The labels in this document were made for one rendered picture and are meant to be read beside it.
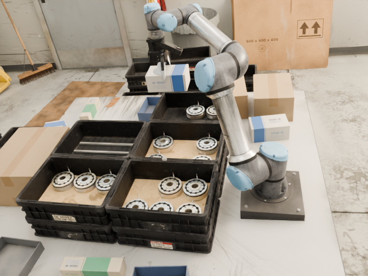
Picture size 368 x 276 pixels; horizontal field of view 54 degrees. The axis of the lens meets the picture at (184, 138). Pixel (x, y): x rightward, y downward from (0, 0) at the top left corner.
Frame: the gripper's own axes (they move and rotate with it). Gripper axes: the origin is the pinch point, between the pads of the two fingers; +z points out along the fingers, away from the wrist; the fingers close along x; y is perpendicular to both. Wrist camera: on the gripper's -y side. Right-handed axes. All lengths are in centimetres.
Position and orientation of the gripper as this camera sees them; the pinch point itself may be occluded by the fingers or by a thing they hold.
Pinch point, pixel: (167, 75)
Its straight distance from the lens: 186.3
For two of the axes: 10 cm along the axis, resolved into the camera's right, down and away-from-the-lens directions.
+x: -1.5, 5.9, -7.9
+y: -9.8, 0.1, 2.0
